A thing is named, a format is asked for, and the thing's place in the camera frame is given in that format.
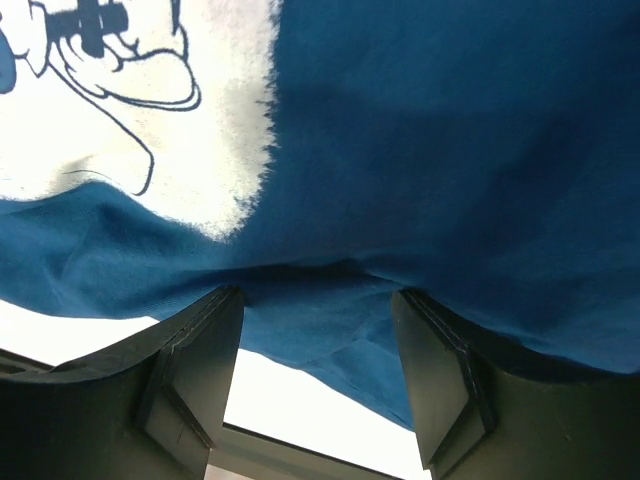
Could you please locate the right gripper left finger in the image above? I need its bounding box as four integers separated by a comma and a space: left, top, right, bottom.
1, 287, 244, 479

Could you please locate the blue printed t-shirt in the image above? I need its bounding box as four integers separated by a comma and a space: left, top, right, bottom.
1, 1, 639, 427

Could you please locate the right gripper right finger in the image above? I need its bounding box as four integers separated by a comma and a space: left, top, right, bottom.
392, 290, 639, 479

